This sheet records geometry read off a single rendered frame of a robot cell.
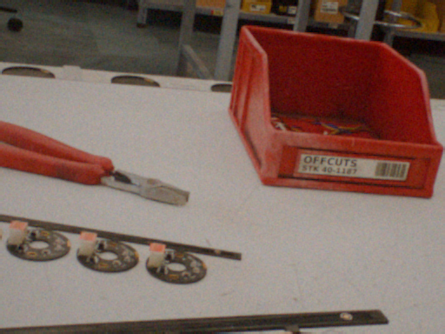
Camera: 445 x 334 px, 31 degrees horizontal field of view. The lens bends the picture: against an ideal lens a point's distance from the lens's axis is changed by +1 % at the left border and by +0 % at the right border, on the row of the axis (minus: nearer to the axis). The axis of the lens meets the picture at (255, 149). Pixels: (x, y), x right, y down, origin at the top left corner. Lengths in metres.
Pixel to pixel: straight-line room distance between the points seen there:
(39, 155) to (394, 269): 0.18
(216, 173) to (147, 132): 0.06
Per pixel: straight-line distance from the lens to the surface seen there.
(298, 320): 0.19
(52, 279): 0.31
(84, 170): 0.39
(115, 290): 0.31
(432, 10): 4.79
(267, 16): 4.26
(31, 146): 0.42
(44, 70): 0.59
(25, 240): 0.33
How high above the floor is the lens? 0.91
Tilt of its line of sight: 20 degrees down
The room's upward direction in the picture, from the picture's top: 10 degrees clockwise
